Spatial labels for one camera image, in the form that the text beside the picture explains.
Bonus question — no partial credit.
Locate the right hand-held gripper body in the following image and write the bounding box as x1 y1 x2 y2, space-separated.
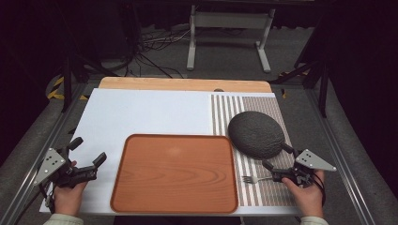
270 148 338 188

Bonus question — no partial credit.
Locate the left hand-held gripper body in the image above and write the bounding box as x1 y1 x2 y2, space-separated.
33 145 99 189

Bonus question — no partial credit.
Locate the silver metal fork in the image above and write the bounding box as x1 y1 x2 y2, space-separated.
241 174 274 185

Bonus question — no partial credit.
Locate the person's right hand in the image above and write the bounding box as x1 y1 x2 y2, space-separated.
281 170 327 218

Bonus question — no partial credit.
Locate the person's left hand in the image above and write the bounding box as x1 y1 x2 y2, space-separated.
53 159 89 218

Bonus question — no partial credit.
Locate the striped beige placemat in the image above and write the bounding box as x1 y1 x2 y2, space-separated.
209 93 298 208

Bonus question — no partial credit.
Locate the dark grey oval plate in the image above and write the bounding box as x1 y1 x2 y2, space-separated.
227 110 286 160

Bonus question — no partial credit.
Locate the yellow black floor tape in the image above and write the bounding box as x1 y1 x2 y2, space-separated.
46 75 90 101

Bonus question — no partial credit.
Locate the black tripod stand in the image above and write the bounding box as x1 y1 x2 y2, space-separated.
59 51 121 113
271 57 330 119

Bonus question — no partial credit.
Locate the white table mat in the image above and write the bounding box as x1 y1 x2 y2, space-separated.
39 87 302 218

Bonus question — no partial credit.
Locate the brown wooden tray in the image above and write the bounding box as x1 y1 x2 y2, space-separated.
109 133 239 216

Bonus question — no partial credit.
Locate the white metal stand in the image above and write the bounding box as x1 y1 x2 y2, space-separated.
186 4 277 74

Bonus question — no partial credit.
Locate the aluminium frame rail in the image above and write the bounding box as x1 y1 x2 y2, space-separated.
0 82 90 225
304 87 378 225

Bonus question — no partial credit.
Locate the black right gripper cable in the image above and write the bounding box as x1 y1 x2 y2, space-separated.
311 172 328 208

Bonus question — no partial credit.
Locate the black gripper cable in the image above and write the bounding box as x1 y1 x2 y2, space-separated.
311 172 328 208
38 182 56 215

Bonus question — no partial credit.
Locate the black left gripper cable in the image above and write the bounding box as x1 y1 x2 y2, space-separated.
38 182 56 215

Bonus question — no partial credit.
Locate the bundle of black floor cables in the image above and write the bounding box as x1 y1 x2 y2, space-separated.
123 26 192 80

